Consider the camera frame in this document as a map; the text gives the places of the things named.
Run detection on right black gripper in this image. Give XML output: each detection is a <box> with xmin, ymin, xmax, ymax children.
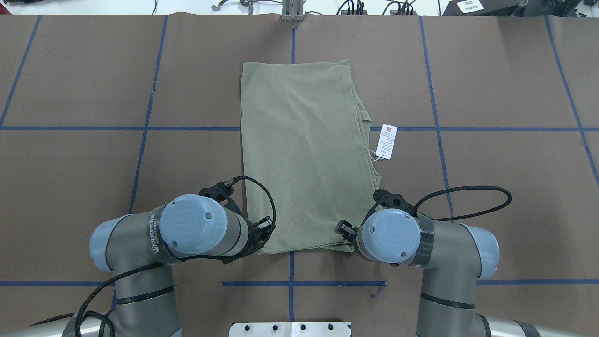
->
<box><xmin>334</xmin><ymin>189</ymin><xmax>417</xmax><ymax>248</ymax></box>

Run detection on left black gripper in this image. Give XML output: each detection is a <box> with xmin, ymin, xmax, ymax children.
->
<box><xmin>198</xmin><ymin>180</ymin><xmax>276</xmax><ymax>264</ymax></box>

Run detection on olive green long-sleeve shirt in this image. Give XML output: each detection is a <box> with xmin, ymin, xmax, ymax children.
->
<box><xmin>240</xmin><ymin>60</ymin><xmax>381</xmax><ymax>254</ymax></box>

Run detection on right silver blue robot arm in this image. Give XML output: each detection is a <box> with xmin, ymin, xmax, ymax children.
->
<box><xmin>335</xmin><ymin>185</ymin><xmax>575</xmax><ymax>337</ymax></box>

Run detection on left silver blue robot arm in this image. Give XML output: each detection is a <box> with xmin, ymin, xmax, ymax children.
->
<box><xmin>9</xmin><ymin>176</ymin><xmax>276</xmax><ymax>337</ymax></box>

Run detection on white paper shirt tag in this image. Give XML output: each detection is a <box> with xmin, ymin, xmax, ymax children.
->
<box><xmin>374</xmin><ymin>124</ymin><xmax>398</xmax><ymax>160</ymax></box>

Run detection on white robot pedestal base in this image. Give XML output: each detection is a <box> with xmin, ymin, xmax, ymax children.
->
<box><xmin>228</xmin><ymin>322</ymin><xmax>352</xmax><ymax>337</ymax></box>

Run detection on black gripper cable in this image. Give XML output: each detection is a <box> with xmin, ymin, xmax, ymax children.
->
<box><xmin>414</xmin><ymin>185</ymin><xmax>513</xmax><ymax>221</ymax></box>

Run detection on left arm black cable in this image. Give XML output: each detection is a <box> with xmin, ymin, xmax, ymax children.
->
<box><xmin>28</xmin><ymin>176</ymin><xmax>277</xmax><ymax>337</ymax></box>

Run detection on aluminium frame post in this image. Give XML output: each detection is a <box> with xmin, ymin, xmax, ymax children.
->
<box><xmin>281</xmin><ymin>0</ymin><xmax>305</xmax><ymax>22</ymax></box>

